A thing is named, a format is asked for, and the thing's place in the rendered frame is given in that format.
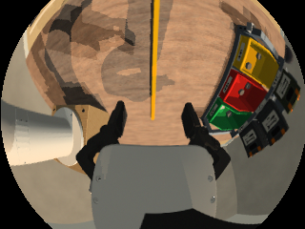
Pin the red open bin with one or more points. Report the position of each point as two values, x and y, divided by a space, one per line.
250 100

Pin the yellow bar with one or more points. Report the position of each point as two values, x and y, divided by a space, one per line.
154 50

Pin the green bin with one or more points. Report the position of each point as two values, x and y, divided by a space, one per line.
219 117

